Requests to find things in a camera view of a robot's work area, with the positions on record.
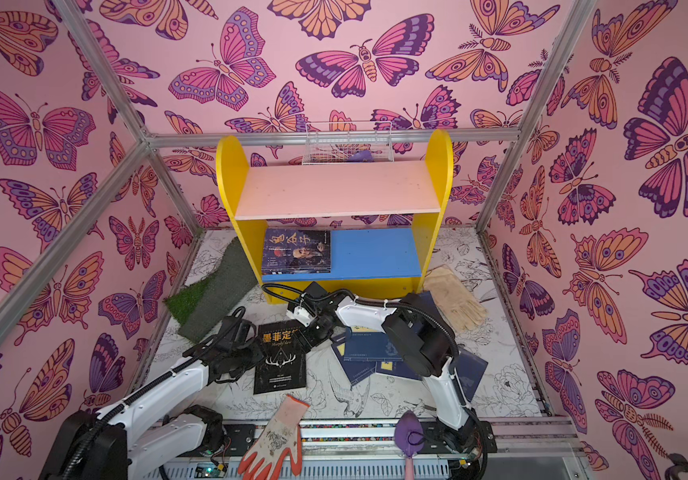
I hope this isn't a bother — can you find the black antler cover book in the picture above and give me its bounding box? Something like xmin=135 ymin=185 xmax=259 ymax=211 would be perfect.
xmin=253 ymin=320 xmax=307 ymax=395

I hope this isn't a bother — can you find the black wolf cover book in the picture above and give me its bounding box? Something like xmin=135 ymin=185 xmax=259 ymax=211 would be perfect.
xmin=262 ymin=265 xmax=331 ymax=275

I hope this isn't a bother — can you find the purple old man cover book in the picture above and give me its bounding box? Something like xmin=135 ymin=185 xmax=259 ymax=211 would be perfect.
xmin=262 ymin=228 xmax=332 ymax=269

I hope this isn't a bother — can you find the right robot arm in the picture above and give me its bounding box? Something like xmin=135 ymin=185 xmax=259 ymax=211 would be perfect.
xmin=288 ymin=282 xmax=495 ymax=463

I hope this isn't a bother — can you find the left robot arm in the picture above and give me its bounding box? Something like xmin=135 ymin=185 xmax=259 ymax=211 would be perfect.
xmin=40 ymin=306 xmax=261 ymax=479

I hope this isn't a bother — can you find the green artificial grass mat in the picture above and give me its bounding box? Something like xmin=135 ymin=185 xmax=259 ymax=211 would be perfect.
xmin=165 ymin=238 xmax=258 ymax=343

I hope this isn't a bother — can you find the top blue thread-bound book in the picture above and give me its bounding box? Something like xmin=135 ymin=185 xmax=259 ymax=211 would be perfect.
xmin=343 ymin=330 xmax=402 ymax=362

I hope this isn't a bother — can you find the blue book lower left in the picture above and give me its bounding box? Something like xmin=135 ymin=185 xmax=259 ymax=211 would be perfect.
xmin=331 ymin=334 xmax=376 ymax=387

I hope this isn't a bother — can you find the yellow pink blue bookshelf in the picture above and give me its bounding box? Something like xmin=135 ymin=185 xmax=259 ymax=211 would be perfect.
xmin=216 ymin=130 xmax=454 ymax=299

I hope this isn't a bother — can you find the blue book lower middle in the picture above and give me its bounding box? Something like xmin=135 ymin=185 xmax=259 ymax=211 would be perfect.
xmin=376 ymin=361 xmax=422 ymax=381

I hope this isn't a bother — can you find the red white work glove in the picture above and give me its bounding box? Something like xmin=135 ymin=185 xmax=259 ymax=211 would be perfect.
xmin=238 ymin=395 xmax=309 ymax=480

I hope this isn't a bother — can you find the green circuit board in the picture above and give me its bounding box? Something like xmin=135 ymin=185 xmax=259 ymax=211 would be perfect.
xmin=194 ymin=462 xmax=229 ymax=479

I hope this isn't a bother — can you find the beige work glove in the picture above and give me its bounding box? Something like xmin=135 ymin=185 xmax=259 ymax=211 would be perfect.
xmin=424 ymin=265 xmax=488 ymax=331

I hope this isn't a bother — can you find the purple item in basket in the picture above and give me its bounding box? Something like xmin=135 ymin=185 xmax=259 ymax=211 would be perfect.
xmin=347 ymin=150 xmax=373 ymax=163

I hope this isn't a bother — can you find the blue book right front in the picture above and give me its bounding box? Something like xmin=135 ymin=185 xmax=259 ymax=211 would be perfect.
xmin=456 ymin=349 xmax=488 ymax=401

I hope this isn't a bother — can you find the clear wire basket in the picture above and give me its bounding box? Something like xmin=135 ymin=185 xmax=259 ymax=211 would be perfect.
xmin=302 ymin=120 xmax=395 ymax=165

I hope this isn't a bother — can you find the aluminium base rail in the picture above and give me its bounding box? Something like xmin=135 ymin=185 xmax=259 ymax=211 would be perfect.
xmin=141 ymin=418 xmax=593 ymax=479

